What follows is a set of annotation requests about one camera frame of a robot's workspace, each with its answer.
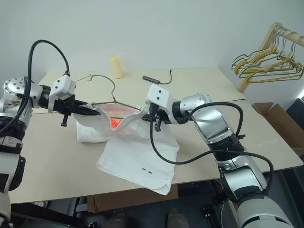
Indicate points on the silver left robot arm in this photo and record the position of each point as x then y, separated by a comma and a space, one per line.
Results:
14, 99

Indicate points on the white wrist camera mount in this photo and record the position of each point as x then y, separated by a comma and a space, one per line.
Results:
63, 85
158, 93

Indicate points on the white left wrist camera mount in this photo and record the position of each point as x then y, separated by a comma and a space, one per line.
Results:
63, 85

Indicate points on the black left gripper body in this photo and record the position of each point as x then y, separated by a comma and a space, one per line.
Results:
64, 105

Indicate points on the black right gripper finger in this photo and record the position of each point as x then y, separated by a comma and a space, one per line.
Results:
148, 119
148, 115

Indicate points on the white shirt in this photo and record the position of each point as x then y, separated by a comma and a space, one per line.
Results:
133, 154

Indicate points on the wooden clothes rack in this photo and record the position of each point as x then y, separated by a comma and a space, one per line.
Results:
247, 80

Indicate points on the dark rounded shape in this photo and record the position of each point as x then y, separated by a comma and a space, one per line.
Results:
174, 218
120, 221

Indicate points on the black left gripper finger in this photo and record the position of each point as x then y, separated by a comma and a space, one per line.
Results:
82, 103
86, 111

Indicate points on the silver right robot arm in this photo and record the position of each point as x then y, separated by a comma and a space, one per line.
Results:
213, 123

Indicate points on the white shoe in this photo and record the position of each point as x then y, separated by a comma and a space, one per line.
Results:
42, 203

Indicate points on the open brown cardboard box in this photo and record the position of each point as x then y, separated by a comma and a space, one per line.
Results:
280, 121

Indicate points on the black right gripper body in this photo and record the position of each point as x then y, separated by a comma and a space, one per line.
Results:
159, 114

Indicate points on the flat brown cardboard sheet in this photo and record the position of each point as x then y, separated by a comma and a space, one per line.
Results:
133, 198

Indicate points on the black box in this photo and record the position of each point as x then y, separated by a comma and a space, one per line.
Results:
295, 107

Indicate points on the cream plastic bottle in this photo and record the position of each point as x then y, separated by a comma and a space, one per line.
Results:
116, 67

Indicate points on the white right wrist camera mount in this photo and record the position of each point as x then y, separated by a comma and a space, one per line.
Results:
158, 93

